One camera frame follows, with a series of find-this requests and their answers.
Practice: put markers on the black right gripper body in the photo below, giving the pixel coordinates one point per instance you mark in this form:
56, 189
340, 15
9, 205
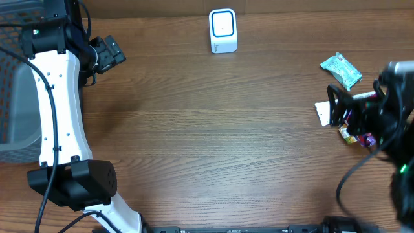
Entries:
380, 123

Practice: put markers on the red purple pad pack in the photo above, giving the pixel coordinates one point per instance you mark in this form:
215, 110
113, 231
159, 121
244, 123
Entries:
365, 140

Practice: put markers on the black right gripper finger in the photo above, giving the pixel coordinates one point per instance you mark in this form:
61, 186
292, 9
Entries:
334, 91
338, 109

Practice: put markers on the grey plastic mesh basket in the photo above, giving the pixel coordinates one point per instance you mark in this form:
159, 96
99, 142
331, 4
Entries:
26, 129

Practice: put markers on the teal wet wipes pack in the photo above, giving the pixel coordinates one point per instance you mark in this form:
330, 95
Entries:
342, 70

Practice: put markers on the white barcode scanner box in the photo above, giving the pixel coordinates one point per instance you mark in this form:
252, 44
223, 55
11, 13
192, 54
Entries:
223, 31

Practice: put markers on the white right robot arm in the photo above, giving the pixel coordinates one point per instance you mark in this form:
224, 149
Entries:
399, 150

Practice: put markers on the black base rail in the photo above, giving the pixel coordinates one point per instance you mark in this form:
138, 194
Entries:
333, 224

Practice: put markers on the green juice carton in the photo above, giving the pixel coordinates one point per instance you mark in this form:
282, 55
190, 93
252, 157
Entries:
346, 136

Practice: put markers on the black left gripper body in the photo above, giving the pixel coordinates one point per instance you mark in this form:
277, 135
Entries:
105, 59

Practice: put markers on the white tube gold cap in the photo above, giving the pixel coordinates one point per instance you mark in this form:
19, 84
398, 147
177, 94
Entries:
323, 108

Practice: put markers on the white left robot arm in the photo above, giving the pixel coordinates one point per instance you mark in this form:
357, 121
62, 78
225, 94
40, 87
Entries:
88, 186

